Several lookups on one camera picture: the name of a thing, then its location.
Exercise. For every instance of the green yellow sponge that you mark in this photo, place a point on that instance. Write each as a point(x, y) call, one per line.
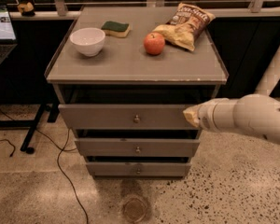
point(116, 29)

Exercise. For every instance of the open laptop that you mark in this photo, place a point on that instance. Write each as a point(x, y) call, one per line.
point(8, 39)

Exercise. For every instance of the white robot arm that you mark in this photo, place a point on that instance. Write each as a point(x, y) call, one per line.
point(256, 114)

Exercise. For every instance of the round floor drain cover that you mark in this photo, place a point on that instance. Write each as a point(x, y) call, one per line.
point(134, 210)

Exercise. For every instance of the grey middle drawer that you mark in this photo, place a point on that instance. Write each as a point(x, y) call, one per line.
point(135, 147)

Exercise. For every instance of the small dark yellow object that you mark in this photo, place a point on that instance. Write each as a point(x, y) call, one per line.
point(26, 8)

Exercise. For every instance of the black desk leg frame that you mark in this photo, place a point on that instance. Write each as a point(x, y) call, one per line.
point(30, 124)

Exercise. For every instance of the grey bottom drawer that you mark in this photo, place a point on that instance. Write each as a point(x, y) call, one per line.
point(145, 169)

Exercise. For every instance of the grey drawer cabinet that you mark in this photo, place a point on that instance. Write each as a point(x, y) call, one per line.
point(124, 74)

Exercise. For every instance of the grey drawer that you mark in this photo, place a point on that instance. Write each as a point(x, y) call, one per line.
point(126, 117)
point(135, 147)
point(145, 169)

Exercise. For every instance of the white ceramic bowl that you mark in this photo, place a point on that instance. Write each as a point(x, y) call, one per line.
point(88, 41)

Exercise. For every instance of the sea salt chip bag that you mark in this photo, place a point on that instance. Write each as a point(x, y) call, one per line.
point(184, 28)

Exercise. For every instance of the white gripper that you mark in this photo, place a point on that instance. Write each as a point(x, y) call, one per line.
point(205, 116)

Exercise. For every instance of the grey top drawer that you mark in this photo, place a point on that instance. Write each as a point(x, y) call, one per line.
point(126, 117)

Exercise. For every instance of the red apple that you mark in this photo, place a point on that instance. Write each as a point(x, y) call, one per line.
point(154, 43)

